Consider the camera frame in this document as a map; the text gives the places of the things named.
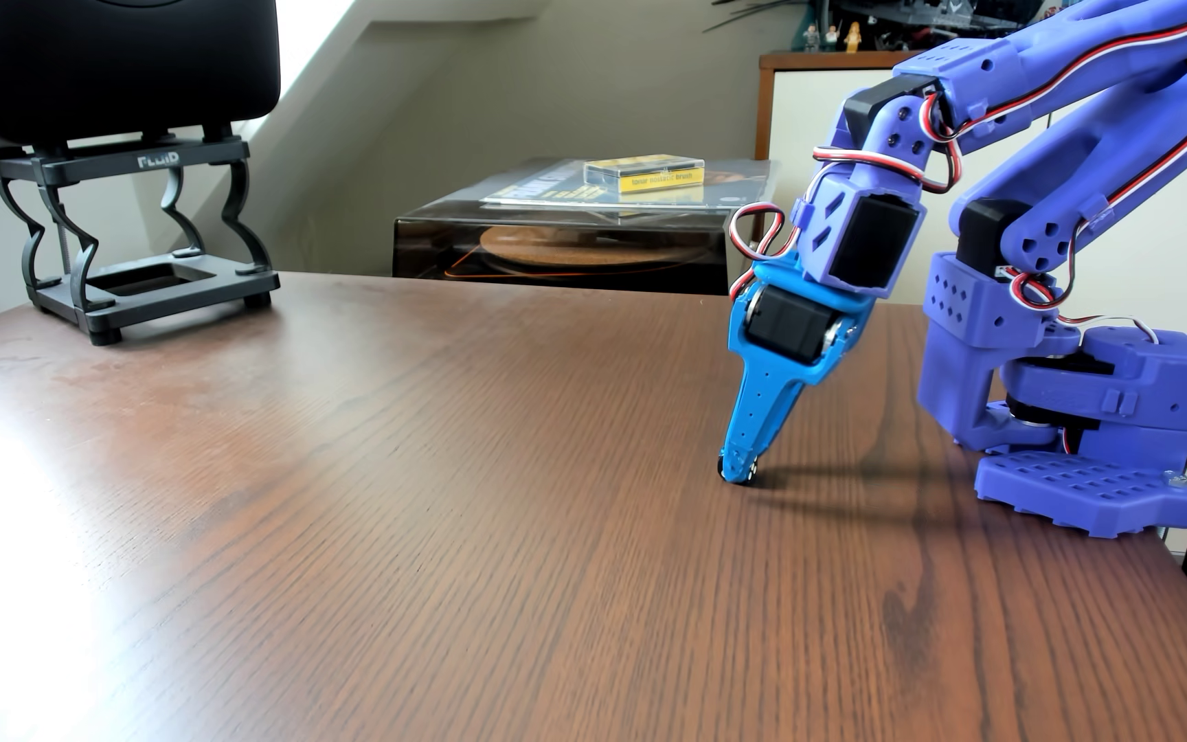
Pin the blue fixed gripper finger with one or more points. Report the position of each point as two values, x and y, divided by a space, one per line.
764 417

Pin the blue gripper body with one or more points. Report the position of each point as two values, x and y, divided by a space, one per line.
788 317

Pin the blue dice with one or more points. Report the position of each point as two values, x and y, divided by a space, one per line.
751 478

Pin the purple robot arm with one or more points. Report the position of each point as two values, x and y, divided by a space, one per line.
1119 402

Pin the yellow cassette case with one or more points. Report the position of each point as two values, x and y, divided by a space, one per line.
645 173

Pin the cork turntable mat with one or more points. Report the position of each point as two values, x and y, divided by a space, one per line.
573 247

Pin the white cabinet with wooden top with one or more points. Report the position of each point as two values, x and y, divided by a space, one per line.
789 113

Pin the turntable with clear cover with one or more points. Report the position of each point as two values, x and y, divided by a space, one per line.
552 247

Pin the small grey figurine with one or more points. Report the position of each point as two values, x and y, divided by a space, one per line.
812 38

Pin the small white figurine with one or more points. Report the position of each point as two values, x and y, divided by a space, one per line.
832 38

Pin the small yellow figurine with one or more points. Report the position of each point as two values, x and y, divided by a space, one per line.
852 37

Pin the plant leaves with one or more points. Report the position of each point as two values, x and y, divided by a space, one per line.
748 12

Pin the dark brick model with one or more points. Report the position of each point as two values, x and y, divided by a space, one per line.
913 16

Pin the black speaker stand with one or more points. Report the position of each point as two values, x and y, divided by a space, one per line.
140 283

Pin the black studio speaker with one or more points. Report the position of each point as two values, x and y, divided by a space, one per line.
120 62

